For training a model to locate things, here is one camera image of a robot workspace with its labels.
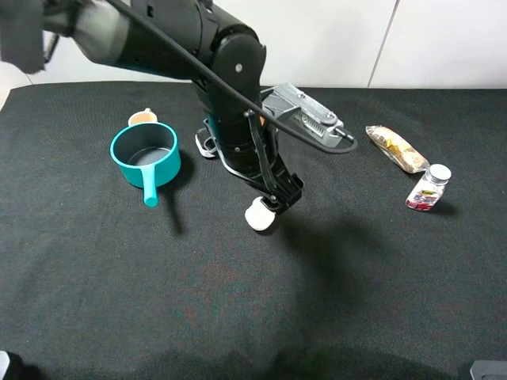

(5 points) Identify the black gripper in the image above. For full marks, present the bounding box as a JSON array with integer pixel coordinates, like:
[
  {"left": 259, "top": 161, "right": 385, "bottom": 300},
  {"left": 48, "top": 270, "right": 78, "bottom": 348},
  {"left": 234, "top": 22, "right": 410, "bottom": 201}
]
[{"left": 204, "top": 112, "right": 303, "bottom": 215}]

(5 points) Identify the white garlic-shaped object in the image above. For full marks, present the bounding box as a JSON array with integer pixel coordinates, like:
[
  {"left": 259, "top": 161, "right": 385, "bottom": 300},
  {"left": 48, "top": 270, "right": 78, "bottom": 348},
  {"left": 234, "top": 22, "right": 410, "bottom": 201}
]
[{"left": 245, "top": 196, "right": 276, "bottom": 232}]

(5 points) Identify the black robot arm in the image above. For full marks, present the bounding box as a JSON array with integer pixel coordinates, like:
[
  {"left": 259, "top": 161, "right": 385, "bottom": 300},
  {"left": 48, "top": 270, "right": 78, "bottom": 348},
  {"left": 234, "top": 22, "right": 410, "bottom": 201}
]
[{"left": 1, "top": 1, "right": 303, "bottom": 214}]

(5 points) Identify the black and white eraser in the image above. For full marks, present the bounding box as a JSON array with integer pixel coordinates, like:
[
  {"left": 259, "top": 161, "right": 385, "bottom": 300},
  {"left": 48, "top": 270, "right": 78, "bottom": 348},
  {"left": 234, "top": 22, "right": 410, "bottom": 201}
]
[{"left": 195, "top": 127, "right": 217, "bottom": 159}]

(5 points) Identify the black table cloth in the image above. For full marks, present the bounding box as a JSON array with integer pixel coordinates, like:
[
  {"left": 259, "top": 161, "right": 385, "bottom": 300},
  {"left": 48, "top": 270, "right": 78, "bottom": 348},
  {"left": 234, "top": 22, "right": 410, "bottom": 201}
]
[{"left": 1, "top": 82, "right": 506, "bottom": 379}]

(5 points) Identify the wrapped bread snack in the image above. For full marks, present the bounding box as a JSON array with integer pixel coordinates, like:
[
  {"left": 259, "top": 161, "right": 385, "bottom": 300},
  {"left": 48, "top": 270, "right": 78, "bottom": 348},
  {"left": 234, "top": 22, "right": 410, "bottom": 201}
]
[{"left": 365, "top": 125, "right": 429, "bottom": 174}]

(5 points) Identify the beige small cup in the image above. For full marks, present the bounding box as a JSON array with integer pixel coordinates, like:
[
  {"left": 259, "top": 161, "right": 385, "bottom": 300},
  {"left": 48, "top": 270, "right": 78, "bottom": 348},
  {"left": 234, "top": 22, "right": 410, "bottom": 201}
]
[{"left": 128, "top": 108, "right": 158, "bottom": 126}]

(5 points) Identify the small candy bottle silver cap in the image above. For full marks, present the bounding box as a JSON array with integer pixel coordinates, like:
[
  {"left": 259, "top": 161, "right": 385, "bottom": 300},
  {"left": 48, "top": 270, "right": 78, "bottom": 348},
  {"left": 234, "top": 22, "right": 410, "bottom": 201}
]
[{"left": 405, "top": 164, "right": 452, "bottom": 211}]

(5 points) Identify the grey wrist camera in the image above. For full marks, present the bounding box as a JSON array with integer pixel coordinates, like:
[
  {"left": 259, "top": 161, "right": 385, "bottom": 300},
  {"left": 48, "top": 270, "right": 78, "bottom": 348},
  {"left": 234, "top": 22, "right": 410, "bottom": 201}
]
[{"left": 261, "top": 82, "right": 356, "bottom": 153}]

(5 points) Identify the teal saucepan with handle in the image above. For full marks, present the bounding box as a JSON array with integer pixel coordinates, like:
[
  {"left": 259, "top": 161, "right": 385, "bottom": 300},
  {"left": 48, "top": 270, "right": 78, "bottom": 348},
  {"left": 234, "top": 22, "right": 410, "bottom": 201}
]
[{"left": 109, "top": 122, "right": 181, "bottom": 207}]

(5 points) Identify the black cable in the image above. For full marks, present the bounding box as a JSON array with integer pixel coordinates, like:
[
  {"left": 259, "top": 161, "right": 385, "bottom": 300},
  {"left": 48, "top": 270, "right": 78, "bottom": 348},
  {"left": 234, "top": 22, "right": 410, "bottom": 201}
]
[{"left": 106, "top": 0, "right": 359, "bottom": 154}]

